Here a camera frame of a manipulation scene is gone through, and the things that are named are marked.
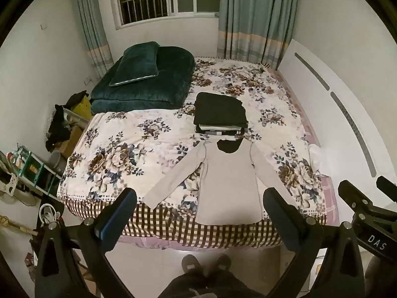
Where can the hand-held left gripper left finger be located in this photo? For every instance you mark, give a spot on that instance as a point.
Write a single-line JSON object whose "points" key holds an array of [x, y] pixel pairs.
{"points": [[109, 228]]}

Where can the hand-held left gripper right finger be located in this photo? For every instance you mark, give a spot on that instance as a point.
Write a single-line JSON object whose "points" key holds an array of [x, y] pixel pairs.
{"points": [[280, 220]]}

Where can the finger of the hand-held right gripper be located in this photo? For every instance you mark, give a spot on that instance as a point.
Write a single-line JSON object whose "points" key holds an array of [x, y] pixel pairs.
{"points": [[387, 186], [356, 197]]}

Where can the beige long-sleeve shirt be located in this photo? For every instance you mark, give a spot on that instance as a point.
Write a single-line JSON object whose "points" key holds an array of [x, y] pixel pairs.
{"points": [[226, 186]]}

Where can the stack of folded clothes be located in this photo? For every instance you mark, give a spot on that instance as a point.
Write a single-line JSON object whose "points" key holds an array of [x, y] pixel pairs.
{"points": [[218, 110]]}

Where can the white cloth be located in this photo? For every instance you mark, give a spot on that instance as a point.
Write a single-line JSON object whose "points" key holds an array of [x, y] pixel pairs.
{"points": [[315, 158]]}

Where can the person's dark shoe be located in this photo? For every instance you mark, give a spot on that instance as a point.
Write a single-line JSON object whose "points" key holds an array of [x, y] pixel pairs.
{"points": [[222, 262], [190, 264]]}

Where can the bed with floral sheet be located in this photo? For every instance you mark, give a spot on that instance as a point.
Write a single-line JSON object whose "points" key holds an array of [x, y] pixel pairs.
{"points": [[136, 149]]}

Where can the wooden stick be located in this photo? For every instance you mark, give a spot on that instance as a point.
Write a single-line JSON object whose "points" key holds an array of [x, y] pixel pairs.
{"points": [[17, 226]]}

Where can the green toy shelf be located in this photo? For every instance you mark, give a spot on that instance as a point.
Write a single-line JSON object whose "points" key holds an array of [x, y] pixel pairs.
{"points": [[34, 170]]}

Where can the person's legs in dark pants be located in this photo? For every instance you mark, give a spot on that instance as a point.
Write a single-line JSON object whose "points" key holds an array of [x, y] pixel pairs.
{"points": [[211, 285]]}

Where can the white headboard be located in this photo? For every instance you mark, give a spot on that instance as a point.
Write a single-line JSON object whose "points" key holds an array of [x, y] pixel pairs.
{"points": [[322, 80]]}

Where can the yellow box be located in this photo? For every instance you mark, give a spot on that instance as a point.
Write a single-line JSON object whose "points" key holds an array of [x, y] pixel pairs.
{"points": [[83, 109]]}

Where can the dark green folded blanket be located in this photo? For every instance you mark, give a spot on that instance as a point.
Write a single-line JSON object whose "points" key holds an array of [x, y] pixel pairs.
{"points": [[149, 80]]}

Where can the dark green pillow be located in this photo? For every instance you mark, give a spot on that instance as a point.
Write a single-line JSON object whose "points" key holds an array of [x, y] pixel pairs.
{"points": [[136, 63]]}

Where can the blue-grey curtain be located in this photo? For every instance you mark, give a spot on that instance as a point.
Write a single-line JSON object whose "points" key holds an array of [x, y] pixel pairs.
{"points": [[93, 28], [257, 15]]}

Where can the wall switch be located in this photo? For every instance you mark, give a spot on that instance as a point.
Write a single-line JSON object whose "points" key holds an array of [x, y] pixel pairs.
{"points": [[44, 26]]}

